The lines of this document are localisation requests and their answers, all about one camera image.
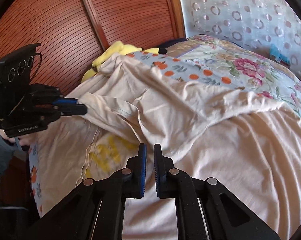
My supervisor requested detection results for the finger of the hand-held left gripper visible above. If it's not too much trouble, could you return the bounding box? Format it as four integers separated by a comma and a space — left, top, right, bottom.
33, 86, 80, 106
40, 104, 88, 121

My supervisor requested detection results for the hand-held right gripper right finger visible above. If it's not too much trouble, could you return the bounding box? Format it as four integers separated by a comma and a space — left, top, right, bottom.
153, 144, 281, 240

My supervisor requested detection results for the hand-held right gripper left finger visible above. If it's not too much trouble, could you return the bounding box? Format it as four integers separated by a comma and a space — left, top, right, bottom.
39, 144, 148, 240

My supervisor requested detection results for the beige cloth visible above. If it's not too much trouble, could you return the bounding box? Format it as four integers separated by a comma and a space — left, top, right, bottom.
37, 54, 301, 240

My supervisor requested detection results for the person's left hand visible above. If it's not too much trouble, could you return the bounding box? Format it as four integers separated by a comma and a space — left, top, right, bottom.
0, 129, 37, 153

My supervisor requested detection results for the yellow plush toy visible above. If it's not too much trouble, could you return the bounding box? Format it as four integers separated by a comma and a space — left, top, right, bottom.
81, 41, 168, 83

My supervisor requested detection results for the orange-print bed sheet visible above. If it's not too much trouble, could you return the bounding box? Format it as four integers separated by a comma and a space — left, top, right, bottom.
28, 50, 244, 217

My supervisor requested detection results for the wooden slatted wardrobe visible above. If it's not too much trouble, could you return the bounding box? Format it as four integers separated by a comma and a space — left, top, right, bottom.
0, 0, 186, 105

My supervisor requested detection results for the navy blanket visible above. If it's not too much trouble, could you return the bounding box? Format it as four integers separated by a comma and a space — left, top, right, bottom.
160, 38, 189, 48

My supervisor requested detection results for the blue box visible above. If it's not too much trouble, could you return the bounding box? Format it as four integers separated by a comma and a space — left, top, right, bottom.
269, 44, 291, 64

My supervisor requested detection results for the circle-patterned sheer curtain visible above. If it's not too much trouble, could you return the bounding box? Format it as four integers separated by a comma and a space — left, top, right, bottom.
177, 0, 301, 80

